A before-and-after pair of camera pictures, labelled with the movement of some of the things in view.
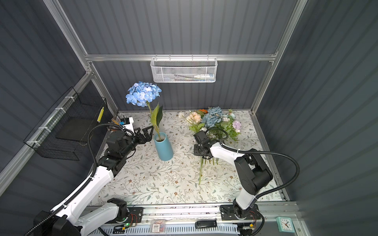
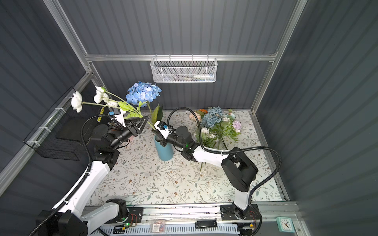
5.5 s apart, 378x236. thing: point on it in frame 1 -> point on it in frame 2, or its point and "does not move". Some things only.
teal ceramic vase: [165, 152] does not move
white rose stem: [202, 162] -> [103, 97]
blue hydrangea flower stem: [141, 93] does not move
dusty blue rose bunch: [213, 116] does not move
